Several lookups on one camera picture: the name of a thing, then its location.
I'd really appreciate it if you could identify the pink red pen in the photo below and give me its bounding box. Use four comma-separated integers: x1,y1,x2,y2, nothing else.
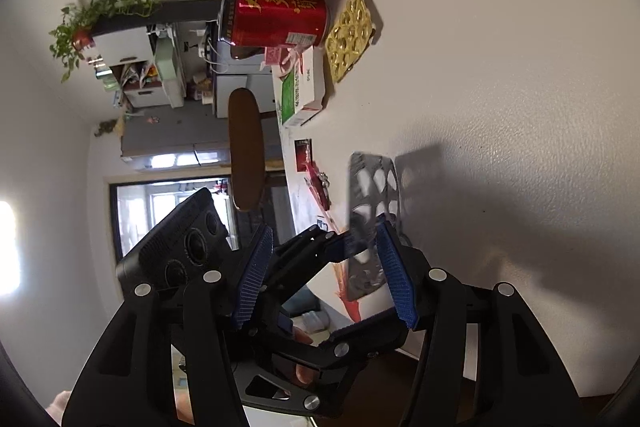
305,160,331,210

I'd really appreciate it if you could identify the red sachet wrapper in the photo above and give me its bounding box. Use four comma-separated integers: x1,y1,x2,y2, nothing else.
294,139,312,172

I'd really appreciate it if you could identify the gold blister pack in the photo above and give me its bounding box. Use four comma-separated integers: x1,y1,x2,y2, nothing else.
324,0,375,83

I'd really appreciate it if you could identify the person's left hand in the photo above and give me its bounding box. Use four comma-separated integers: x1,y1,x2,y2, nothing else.
171,325,321,425

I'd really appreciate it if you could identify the glass sliding door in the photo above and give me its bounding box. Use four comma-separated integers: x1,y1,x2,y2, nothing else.
108,175,292,263

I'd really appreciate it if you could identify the near wooden chair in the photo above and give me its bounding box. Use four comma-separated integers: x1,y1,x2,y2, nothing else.
228,88,266,212

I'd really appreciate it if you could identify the green white medicine box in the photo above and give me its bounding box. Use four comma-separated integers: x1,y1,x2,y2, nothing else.
280,48,326,128

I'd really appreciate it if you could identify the standing red drink can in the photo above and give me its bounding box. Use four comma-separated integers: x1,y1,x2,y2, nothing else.
218,0,330,50

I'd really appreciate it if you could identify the hanging green plant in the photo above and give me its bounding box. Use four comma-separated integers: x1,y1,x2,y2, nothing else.
49,0,160,83

